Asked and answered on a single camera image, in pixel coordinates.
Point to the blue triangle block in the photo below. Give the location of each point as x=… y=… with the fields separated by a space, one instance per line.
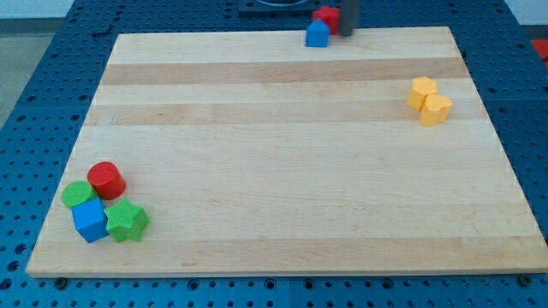
x=317 y=34

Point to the wooden board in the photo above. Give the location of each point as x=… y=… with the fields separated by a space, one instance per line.
x=255 y=155

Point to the red star block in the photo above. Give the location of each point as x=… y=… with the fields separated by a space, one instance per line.
x=330 y=16

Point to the yellow hexagon block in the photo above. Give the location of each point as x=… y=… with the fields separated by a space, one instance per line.
x=421 y=87

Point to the green star block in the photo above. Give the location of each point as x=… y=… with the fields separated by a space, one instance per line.
x=126 y=221

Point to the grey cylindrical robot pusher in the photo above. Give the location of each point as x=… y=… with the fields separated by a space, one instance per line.
x=349 y=15

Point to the yellow heart block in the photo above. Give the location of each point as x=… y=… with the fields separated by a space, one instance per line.
x=435 y=109

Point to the red cylinder block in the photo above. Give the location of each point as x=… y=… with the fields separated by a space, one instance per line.
x=106 y=180

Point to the blue cube block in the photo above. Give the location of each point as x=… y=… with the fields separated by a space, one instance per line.
x=90 y=220

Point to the green cylinder block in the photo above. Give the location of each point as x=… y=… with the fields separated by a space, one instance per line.
x=77 y=192

